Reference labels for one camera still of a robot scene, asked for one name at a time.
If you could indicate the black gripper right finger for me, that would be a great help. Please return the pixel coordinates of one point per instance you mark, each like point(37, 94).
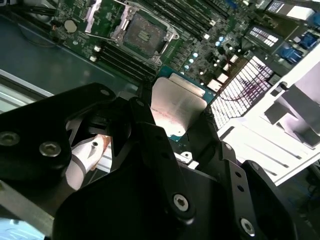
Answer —
point(232, 175)

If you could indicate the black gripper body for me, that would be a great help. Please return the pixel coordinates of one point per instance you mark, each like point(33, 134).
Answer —
point(125, 212)

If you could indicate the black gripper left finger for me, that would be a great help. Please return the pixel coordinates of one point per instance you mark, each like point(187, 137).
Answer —
point(30, 140)

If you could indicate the silver square CPU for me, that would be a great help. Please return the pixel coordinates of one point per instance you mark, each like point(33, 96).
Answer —
point(175, 105)

